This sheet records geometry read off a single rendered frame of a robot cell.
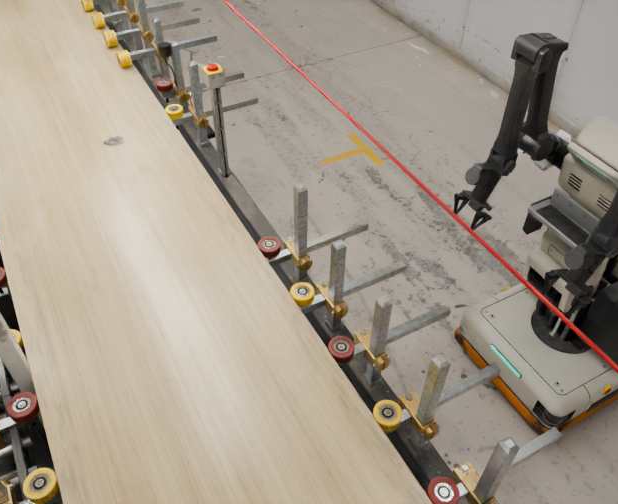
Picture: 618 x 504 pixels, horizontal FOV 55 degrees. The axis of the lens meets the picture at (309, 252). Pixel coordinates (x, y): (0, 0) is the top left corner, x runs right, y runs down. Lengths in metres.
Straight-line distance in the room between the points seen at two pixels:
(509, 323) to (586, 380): 0.38
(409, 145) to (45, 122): 2.37
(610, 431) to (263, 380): 1.74
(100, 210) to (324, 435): 1.22
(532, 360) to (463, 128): 2.20
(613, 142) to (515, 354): 1.08
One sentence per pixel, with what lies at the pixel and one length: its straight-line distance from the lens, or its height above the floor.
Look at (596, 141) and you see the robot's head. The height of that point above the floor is 1.34.
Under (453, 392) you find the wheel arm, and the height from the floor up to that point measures 0.84.
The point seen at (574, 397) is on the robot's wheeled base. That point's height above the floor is 0.28.
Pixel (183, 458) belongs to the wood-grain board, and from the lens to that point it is 1.66.
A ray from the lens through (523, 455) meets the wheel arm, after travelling 1.79.
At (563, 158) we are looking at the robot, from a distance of 2.17.
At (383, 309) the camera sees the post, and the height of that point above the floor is 1.09.
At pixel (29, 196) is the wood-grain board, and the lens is 2.52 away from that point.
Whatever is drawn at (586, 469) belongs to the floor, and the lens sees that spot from 2.86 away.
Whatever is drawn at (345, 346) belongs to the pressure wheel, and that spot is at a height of 0.90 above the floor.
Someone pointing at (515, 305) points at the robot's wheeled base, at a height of 0.28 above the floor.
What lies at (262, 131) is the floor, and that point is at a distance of 4.28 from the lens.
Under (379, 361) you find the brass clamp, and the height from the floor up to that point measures 0.86.
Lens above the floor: 2.37
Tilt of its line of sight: 45 degrees down
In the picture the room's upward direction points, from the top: 1 degrees clockwise
